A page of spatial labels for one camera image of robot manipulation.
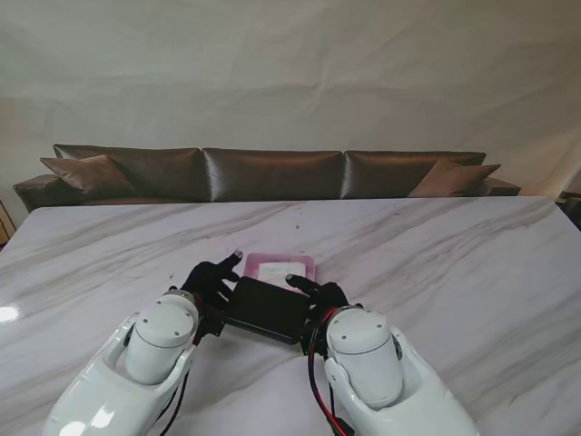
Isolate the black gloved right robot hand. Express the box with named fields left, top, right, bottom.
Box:
left=284, top=273, right=351, bottom=323

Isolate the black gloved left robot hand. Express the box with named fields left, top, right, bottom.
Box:
left=170, top=249, right=244, bottom=314

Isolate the pink tissue box cover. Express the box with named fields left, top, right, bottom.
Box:
left=242, top=253, right=317, bottom=285

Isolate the green white tissue pack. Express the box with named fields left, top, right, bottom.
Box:
left=257, top=260, right=308, bottom=286

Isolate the black tissue box base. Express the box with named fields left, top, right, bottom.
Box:
left=224, top=275, right=312, bottom=345

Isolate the brown sofa back cushion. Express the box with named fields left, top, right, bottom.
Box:
left=343, top=151, right=487, bottom=200
left=202, top=147, right=344, bottom=203
left=53, top=144, right=202, bottom=202

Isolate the brown leather sofa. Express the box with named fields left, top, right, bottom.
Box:
left=12, top=144, right=522, bottom=213

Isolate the brown throw pillow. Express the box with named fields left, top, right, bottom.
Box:
left=408, top=158, right=502, bottom=198
left=39, top=154, right=140, bottom=195

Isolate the wooden furniture piece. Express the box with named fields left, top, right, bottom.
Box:
left=0, top=197, right=13, bottom=244

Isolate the dark furniture piece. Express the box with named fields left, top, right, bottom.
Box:
left=556, top=170, right=581, bottom=228

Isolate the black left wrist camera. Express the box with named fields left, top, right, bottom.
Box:
left=197, top=306, right=227, bottom=340

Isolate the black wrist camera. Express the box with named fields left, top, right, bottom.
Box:
left=197, top=306, right=227, bottom=340
left=299, top=320, right=326, bottom=360

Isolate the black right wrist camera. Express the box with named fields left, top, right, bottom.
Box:
left=299, top=320, right=326, bottom=360

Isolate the red black right arm cable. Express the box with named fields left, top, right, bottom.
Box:
left=307, top=308, right=353, bottom=436

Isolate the red black arm cable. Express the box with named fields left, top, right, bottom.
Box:
left=153, top=312, right=203, bottom=436
left=307, top=308, right=353, bottom=436

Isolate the red black left arm cable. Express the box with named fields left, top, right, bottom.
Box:
left=153, top=312, right=203, bottom=436

